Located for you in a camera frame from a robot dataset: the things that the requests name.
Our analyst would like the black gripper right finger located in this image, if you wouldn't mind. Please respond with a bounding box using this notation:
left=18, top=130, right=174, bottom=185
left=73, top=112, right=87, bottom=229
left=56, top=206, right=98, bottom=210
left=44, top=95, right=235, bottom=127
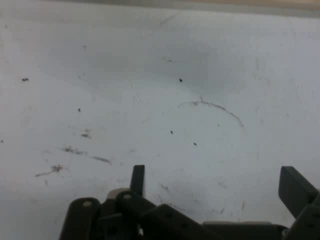
left=278, top=165, right=320, bottom=240

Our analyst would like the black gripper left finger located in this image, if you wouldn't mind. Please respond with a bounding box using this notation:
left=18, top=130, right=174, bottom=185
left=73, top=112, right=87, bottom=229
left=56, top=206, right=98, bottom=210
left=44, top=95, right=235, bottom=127
left=58, top=164, right=221, bottom=240

